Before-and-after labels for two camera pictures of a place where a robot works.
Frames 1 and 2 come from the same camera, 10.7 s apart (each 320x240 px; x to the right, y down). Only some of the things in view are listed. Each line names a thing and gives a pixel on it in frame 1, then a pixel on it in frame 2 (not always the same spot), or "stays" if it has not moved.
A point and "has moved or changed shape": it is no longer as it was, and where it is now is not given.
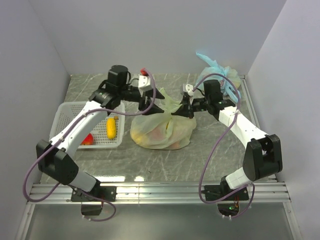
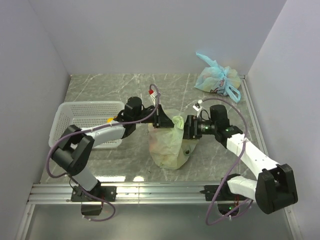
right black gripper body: x=199 y=104 → x=201 y=127
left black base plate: x=108 y=193 stays
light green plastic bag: x=163 y=131 has moved or changed shape
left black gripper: x=142 y=104 → x=161 y=120
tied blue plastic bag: x=229 y=77 stays
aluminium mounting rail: x=157 y=193 stays
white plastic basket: x=64 y=112 stays
